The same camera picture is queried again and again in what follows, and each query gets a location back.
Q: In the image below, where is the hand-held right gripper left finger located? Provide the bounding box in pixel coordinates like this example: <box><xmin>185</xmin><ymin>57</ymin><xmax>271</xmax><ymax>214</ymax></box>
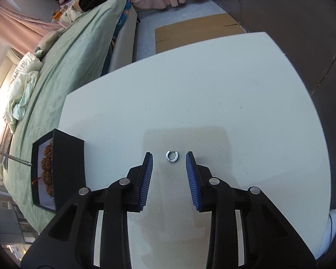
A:
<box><xmin>21</xmin><ymin>152</ymin><xmax>153</xmax><ymax>269</ymax></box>

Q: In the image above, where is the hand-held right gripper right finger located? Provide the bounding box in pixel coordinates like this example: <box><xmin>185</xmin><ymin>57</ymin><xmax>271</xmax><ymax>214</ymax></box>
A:
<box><xmin>185</xmin><ymin>151</ymin><xmax>317</xmax><ymax>269</ymax></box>

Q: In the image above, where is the silver hoop earring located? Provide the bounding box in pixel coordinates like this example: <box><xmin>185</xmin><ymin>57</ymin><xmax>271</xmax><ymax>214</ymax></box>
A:
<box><xmin>165</xmin><ymin>150</ymin><xmax>180</xmax><ymax>163</ymax></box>

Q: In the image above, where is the black jewelry box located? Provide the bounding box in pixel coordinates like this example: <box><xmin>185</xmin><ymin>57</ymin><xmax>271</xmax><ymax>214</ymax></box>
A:
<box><xmin>32</xmin><ymin>128</ymin><xmax>86</xmax><ymax>212</ymax></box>

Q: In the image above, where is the brown bead bracelet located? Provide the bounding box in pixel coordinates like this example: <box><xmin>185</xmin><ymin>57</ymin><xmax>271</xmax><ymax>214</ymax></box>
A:
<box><xmin>41</xmin><ymin>139</ymin><xmax>55</xmax><ymax>198</ymax></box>

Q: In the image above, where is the silver chain necklace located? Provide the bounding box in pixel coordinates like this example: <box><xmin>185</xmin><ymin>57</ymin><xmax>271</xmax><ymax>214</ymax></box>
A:
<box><xmin>0</xmin><ymin>145</ymin><xmax>32</xmax><ymax>166</ymax></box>

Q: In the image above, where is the white bed base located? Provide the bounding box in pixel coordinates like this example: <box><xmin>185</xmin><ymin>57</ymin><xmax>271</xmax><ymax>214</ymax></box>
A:
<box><xmin>101</xmin><ymin>6</ymin><xmax>140</xmax><ymax>76</ymax></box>

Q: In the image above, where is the green bed blanket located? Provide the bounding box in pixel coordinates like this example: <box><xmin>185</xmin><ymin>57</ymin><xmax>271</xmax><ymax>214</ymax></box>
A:
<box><xmin>1</xmin><ymin>0</ymin><xmax>128</xmax><ymax>233</ymax></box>

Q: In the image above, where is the flat cardboard sheet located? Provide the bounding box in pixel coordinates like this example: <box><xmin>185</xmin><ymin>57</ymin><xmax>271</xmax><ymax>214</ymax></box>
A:
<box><xmin>155</xmin><ymin>13</ymin><xmax>248</xmax><ymax>54</ymax></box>

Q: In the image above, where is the white crumpled duvet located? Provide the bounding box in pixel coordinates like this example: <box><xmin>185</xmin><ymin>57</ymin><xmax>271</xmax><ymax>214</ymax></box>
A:
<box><xmin>4</xmin><ymin>52</ymin><xmax>44</xmax><ymax>133</ymax></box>

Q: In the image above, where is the pale plush toy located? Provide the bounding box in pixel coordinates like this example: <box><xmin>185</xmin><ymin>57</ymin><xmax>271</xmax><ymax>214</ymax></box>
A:
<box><xmin>32</xmin><ymin>29</ymin><xmax>60</xmax><ymax>59</ymax></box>

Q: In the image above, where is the pale clothes pile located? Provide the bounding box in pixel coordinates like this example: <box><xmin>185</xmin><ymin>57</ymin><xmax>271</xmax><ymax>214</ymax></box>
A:
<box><xmin>52</xmin><ymin>0</ymin><xmax>84</xmax><ymax>23</ymax></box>

